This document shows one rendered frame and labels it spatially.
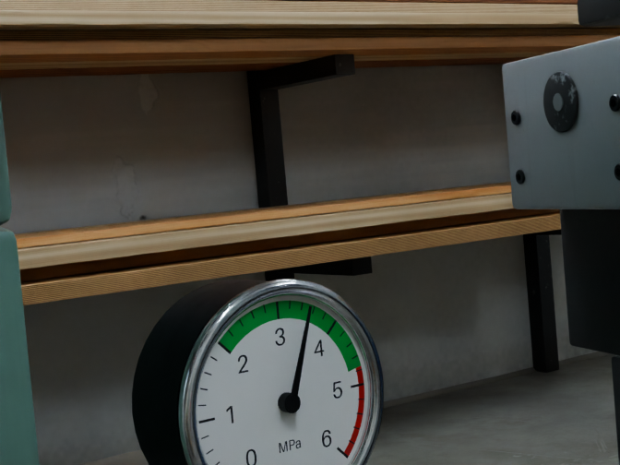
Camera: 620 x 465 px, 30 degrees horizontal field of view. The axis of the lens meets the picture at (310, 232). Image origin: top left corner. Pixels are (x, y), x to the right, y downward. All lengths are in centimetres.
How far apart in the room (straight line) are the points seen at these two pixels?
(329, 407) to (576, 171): 38
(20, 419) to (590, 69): 40
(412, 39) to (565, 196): 228
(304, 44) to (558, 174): 209
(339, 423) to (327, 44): 248
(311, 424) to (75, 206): 268
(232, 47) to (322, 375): 234
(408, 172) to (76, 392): 122
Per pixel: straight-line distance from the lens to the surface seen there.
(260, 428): 29
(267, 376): 29
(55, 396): 298
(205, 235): 258
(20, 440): 33
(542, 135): 69
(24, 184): 293
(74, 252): 244
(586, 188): 65
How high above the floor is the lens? 72
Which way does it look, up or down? 3 degrees down
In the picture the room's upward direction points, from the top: 5 degrees counter-clockwise
